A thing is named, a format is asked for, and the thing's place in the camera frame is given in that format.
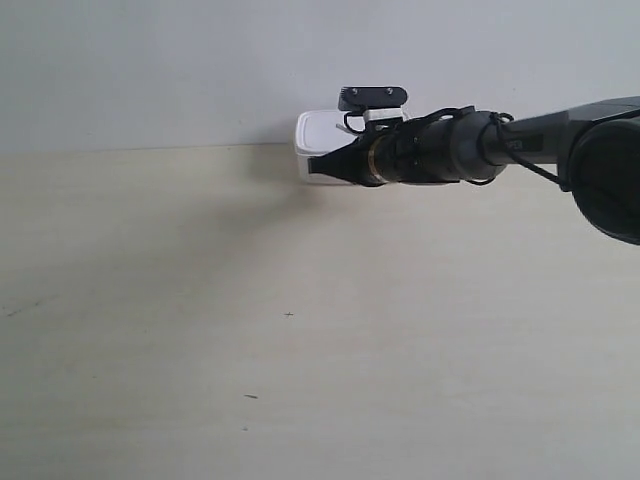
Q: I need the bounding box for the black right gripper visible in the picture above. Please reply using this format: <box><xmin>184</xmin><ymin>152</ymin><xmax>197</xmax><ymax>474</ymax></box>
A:
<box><xmin>307</xmin><ymin>141</ymin><xmax>374</xmax><ymax>187</ymax></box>

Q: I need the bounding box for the white lidded plastic container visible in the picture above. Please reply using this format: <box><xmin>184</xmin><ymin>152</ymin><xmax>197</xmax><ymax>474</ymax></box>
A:
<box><xmin>294</xmin><ymin>110</ymin><xmax>357</xmax><ymax>186</ymax></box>

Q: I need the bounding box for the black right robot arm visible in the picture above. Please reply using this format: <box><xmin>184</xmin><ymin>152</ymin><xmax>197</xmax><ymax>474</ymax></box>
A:
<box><xmin>307</xmin><ymin>97</ymin><xmax>639</xmax><ymax>245</ymax></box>

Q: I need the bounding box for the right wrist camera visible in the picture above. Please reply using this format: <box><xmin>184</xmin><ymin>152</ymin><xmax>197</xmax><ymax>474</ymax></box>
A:
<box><xmin>338</xmin><ymin>86</ymin><xmax>409</xmax><ymax>135</ymax></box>

